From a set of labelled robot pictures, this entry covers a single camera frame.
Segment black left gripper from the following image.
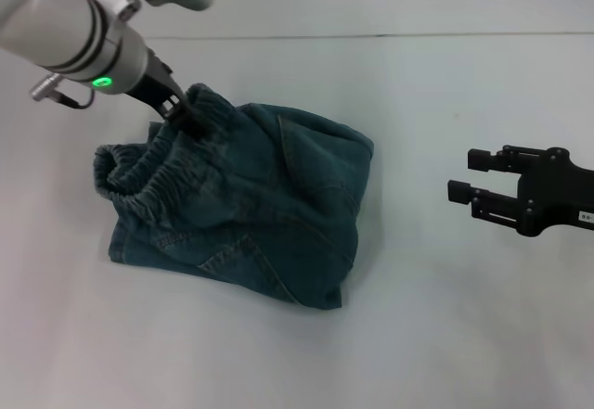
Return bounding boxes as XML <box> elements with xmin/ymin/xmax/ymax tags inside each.
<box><xmin>123</xmin><ymin>49</ymin><xmax>209</xmax><ymax>140</ymax></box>

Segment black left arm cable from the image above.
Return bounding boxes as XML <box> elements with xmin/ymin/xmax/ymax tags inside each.
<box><xmin>30</xmin><ymin>73</ymin><xmax>97</xmax><ymax>110</ymax></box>

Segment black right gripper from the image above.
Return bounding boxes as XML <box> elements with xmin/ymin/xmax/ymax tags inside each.
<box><xmin>446</xmin><ymin>145</ymin><xmax>594</xmax><ymax>238</ymax></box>

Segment blue denim shorts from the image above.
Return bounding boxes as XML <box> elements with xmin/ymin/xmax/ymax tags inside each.
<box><xmin>91</xmin><ymin>82</ymin><xmax>376</xmax><ymax>312</ymax></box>

